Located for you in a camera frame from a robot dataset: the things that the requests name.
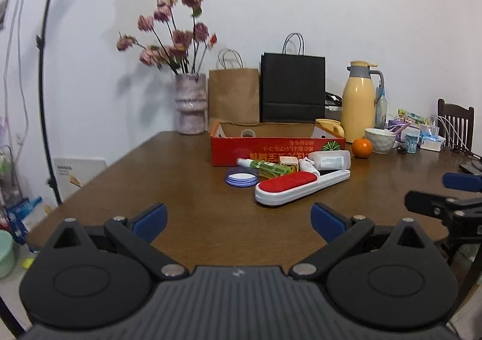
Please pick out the small beige box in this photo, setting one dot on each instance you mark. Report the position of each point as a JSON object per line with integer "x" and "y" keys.
{"x": 289, "y": 164}

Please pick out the blue white yogurt cup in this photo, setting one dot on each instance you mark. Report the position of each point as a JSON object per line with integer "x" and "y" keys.
{"x": 413, "y": 143}

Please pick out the white lint brush red pad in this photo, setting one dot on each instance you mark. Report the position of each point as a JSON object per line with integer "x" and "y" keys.
{"x": 286, "y": 185}

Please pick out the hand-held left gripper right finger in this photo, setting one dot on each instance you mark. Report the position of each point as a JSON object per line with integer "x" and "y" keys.
{"x": 327, "y": 221}

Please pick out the pink white ceramic vase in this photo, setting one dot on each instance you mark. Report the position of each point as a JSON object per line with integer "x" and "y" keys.
{"x": 191, "y": 110}

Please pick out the small tape roll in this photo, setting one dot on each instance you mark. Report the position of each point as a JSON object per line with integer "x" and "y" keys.
{"x": 248, "y": 136}

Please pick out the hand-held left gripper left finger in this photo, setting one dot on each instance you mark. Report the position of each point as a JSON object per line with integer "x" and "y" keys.
{"x": 150, "y": 221}

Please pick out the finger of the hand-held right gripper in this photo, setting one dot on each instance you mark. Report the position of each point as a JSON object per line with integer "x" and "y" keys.
{"x": 463, "y": 181}
{"x": 425, "y": 201}

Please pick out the pink spoon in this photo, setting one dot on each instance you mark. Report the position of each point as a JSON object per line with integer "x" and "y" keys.
{"x": 400, "y": 127}

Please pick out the clear plastic spray bottle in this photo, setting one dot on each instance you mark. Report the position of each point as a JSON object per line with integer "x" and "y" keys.
{"x": 381, "y": 110}

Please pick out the green plastic basin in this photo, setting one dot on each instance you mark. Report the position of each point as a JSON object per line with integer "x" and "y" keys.
{"x": 5, "y": 255}

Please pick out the blue white packet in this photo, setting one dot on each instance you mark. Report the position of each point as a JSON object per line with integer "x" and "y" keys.
{"x": 22, "y": 212}

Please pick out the orange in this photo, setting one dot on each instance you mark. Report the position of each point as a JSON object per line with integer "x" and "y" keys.
{"x": 362, "y": 148}

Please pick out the yellow mug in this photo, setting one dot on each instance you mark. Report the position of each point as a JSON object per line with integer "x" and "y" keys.
{"x": 327, "y": 123}

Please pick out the green spray bottle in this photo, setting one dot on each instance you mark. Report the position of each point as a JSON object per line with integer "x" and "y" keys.
{"x": 269, "y": 168}

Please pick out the white ceramic bowl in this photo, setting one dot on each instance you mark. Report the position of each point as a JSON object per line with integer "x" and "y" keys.
{"x": 380, "y": 142}

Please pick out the blue bottle cap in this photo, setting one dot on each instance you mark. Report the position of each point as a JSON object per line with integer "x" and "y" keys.
{"x": 228, "y": 179}

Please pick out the small black round object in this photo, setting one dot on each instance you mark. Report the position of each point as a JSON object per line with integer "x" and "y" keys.
{"x": 401, "y": 149}

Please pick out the white plastic jar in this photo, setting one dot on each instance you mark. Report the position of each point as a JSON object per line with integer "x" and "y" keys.
{"x": 331, "y": 160}

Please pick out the purple box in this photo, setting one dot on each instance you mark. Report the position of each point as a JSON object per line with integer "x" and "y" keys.
{"x": 393, "y": 124}

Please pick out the dried pink rose bouquet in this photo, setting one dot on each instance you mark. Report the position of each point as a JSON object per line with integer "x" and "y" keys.
{"x": 180, "y": 38}

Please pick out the yellow thermos jug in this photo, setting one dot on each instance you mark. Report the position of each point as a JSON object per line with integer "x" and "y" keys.
{"x": 357, "y": 106}

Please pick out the small white tube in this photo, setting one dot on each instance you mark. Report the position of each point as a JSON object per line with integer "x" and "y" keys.
{"x": 305, "y": 164}

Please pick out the colourful snack packet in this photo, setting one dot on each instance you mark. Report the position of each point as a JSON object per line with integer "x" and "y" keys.
{"x": 412, "y": 116}

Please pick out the red cardboard box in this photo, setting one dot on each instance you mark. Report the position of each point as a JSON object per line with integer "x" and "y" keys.
{"x": 226, "y": 151}

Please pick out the brown paper bag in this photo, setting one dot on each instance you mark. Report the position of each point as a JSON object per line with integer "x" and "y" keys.
{"x": 233, "y": 95}

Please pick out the white flat carton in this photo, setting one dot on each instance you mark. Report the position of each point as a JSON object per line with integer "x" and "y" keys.
{"x": 83, "y": 174}

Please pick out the black light stand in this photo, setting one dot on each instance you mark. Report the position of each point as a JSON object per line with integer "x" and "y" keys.
{"x": 43, "y": 99}

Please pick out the dark wooden chair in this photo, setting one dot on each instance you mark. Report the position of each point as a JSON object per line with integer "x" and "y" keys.
{"x": 455, "y": 114}

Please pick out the black paper bag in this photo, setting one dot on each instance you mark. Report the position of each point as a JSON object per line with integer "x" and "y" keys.
{"x": 292, "y": 87}

